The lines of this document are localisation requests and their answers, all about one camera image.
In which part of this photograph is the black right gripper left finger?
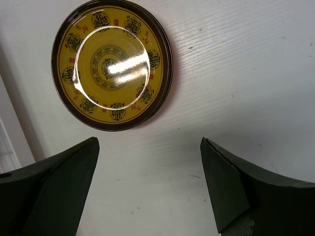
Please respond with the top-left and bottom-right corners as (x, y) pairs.
(0, 137), (99, 236)

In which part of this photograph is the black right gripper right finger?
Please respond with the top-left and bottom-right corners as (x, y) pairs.
(200, 138), (315, 236)

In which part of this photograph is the yellow patterned plate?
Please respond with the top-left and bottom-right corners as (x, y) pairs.
(51, 0), (163, 131)

